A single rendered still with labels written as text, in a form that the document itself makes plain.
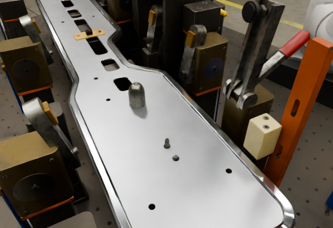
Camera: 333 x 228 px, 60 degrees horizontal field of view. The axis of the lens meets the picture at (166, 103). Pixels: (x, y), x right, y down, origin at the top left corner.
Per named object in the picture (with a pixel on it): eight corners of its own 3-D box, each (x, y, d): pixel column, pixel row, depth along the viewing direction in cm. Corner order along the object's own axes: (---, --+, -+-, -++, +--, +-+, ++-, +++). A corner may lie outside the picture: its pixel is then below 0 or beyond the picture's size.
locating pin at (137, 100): (127, 107, 58) (124, 80, 54) (141, 102, 59) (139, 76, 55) (133, 116, 56) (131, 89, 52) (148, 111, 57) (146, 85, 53)
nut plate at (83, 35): (76, 40, 77) (75, 36, 77) (72, 34, 80) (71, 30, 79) (106, 34, 80) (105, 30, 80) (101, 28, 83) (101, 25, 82)
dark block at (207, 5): (178, 135, 92) (183, 4, 65) (196, 128, 94) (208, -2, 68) (186, 145, 88) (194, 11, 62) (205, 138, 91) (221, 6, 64)
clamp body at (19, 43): (28, 146, 89) (-17, 43, 67) (68, 134, 93) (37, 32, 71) (31, 161, 84) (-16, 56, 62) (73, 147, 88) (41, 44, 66)
